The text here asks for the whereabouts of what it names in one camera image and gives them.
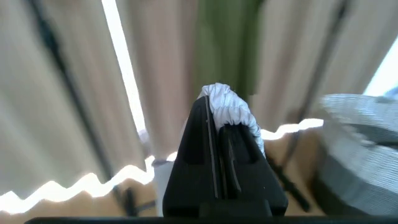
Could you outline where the black clothes rack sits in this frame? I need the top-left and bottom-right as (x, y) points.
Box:
(26, 0), (351, 217)

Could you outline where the green printed shirt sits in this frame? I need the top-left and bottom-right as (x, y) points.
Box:
(192, 0), (266, 96)

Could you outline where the white laundry basket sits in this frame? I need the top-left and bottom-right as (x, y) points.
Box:
(310, 93), (398, 216)

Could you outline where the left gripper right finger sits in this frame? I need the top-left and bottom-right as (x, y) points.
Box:
(217, 123), (289, 218)

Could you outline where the pale grey garment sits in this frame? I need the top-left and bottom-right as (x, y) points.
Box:
(138, 82), (266, 217)

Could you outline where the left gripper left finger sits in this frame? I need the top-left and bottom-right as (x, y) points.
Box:
(162, 95), (220, 218)

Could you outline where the beige curtain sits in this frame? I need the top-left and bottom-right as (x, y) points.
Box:
(0, 0), (398, 200)

